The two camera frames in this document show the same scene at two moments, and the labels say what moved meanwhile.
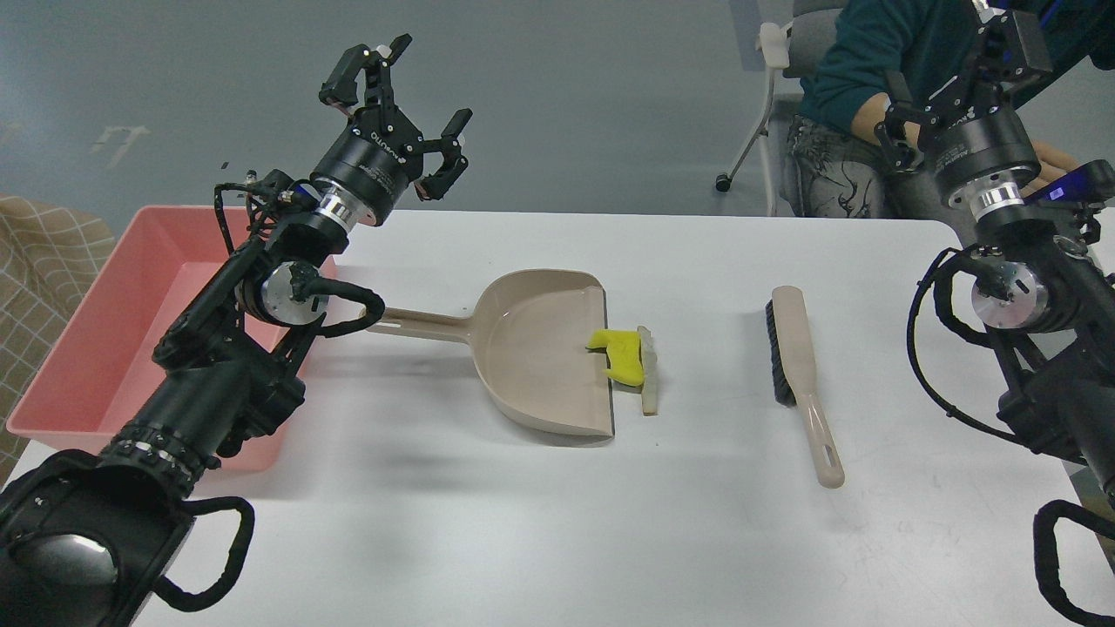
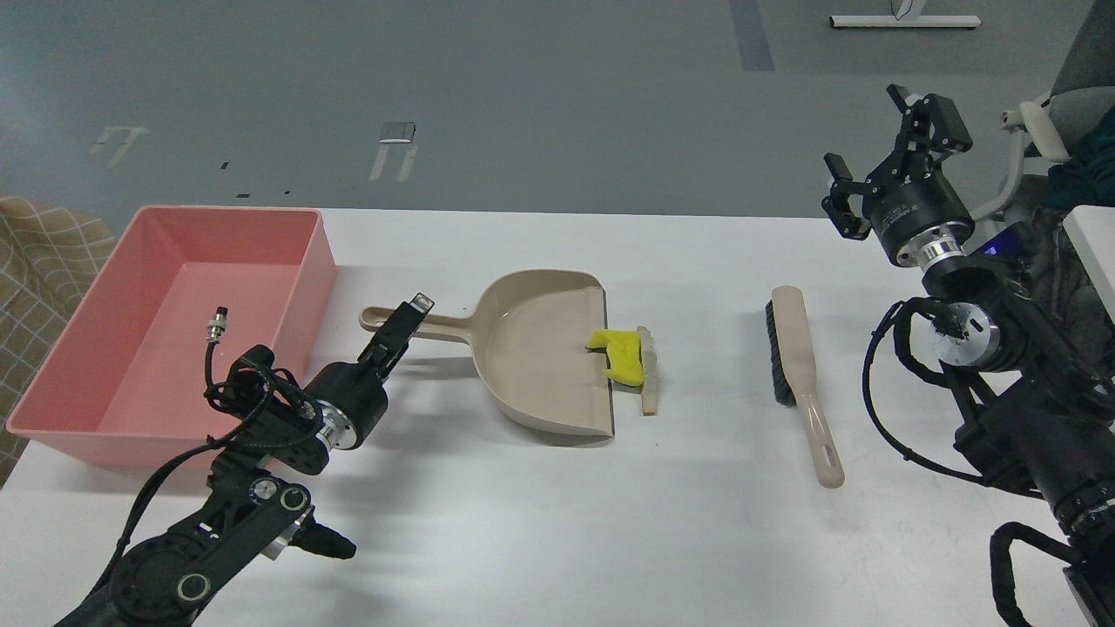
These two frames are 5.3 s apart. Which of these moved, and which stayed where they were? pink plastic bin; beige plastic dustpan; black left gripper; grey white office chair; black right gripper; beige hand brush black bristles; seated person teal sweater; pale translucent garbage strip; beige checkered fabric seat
Moved: black right gripper; grey white office chair; black left gripper; seated person teal sweater
Stayed: beige checkered fabric seat; beige plastic dustpan; pink plastic bin; beige hand brush black bristles; pale translucent garbage strip
